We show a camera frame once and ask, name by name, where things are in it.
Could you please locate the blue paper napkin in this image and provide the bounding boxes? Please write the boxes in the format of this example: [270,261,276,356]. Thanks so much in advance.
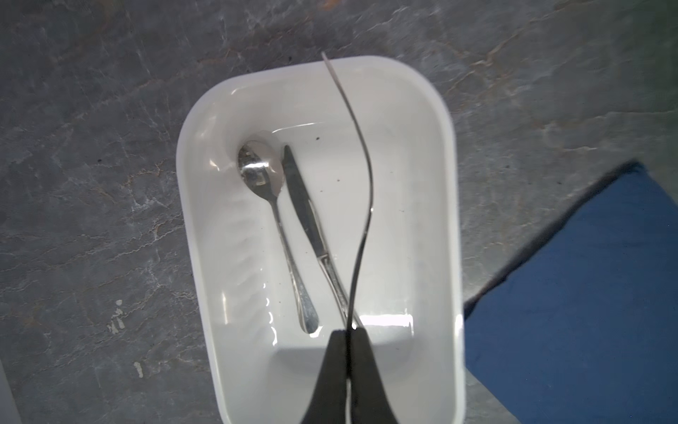
[465,162,677,423]

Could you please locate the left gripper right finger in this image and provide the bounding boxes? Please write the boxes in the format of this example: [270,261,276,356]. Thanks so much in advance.
[348,328,397,424]

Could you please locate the white rectangular dish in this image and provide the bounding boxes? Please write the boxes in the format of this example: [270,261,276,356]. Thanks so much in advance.
[176,56,465,423]

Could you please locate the silver spoon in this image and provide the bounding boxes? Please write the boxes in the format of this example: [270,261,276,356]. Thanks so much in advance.
[237,140,321,335]

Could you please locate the silver knife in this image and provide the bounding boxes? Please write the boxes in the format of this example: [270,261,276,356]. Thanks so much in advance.
[282,145,349,322]

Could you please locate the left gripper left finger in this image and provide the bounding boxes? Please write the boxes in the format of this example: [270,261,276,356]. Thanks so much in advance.
[301,330,348,424]

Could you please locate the silver fork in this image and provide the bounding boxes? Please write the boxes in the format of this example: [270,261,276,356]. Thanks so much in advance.
[320,51,376,332]

